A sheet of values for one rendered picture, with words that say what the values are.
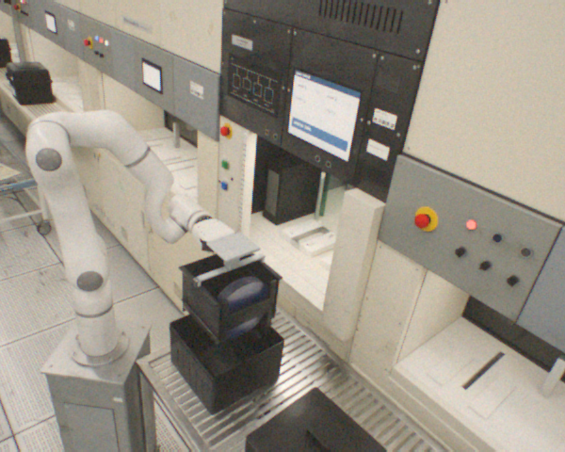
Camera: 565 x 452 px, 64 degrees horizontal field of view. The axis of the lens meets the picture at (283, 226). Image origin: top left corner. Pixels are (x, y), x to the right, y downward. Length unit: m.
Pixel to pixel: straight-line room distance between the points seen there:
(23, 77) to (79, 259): 2.74
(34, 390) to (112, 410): 1.00
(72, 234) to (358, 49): 0.95
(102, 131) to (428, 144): 0.85
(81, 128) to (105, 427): 1.06
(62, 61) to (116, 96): 1.51
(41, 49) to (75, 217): 3.31
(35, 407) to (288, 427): 1.56
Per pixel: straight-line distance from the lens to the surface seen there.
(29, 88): 4.06
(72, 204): 1.38
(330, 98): 1.45
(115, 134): 1.30
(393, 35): 1.30
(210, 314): 1.33
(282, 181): 2.09
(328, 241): 2.08
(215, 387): 1.43
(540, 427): 1.67
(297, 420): 1.42
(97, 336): 1.65
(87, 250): 1.42
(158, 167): 1.37
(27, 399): 2.70
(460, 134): 1.21
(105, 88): 3.18
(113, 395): 1.72
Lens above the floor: 2.00
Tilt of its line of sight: 31 degrees down
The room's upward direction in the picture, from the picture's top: 7 degrees clockwise
